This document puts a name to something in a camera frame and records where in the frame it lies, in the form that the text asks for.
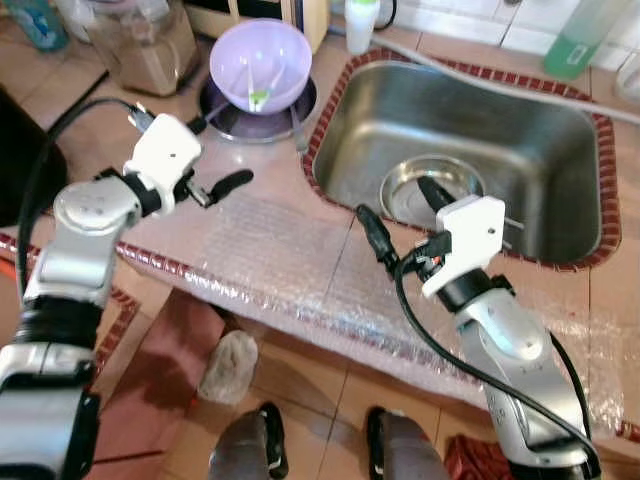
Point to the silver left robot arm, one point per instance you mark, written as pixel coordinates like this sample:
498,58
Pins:
75,250

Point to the tall green plastic bottle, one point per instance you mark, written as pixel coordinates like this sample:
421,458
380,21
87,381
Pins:
575,45

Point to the large black object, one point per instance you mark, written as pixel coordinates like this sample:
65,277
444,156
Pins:
25,160

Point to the clear jar brown contents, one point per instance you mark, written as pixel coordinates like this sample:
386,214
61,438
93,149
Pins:
145,50

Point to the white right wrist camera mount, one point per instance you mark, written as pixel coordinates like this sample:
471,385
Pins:
465,240

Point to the beige water ionizer appliance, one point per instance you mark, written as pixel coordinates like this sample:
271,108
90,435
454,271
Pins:
300,20

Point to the white bottle green cap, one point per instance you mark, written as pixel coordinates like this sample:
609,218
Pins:
362,25

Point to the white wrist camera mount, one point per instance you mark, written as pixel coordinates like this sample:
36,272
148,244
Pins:
465,240
165,155

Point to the thin steel cutlery piece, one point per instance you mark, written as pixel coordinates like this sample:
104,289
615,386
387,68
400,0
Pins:
506,241
513,223

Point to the teal plastic bottle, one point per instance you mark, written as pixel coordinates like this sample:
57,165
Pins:
35,25

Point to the clear plastic container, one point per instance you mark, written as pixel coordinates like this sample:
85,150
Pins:
630,75

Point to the white green plastic spoon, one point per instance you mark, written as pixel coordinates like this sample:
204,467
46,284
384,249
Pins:
260,97

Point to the purple plastic bowl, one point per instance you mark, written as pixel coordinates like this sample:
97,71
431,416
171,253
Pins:
235,60

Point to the steel fork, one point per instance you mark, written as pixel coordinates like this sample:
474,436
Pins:
299,128

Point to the grey crumpled floor rag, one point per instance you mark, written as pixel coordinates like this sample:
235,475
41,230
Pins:
228,368

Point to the stainless steel sink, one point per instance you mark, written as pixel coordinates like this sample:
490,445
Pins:
480,120

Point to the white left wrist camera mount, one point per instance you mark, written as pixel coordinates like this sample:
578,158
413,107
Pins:
165,155

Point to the clear bubble wrap sheet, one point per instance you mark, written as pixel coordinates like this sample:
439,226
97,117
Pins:
300,250

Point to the small round steel plate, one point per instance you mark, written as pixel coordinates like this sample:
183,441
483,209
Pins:
405,195

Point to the large round steel plate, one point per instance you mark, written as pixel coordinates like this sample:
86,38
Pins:
230,122

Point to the red patterned cloth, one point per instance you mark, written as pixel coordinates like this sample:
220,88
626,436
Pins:
475,462

